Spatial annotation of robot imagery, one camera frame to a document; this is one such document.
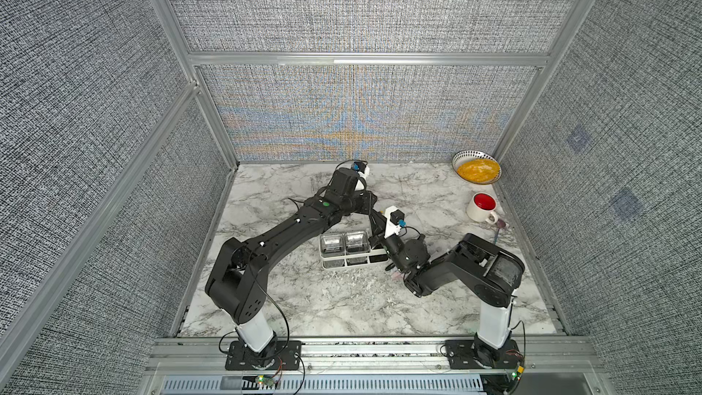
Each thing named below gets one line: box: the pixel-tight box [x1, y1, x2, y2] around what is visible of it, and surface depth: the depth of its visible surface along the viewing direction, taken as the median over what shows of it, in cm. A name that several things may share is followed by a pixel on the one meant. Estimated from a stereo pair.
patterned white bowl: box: [451, 149, 502, 186], surface depth 112 cm
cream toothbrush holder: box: [319, 231, 390, 270], surface depth 90 cm
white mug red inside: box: [466, 192, 499, 225], surface depth 100 cm
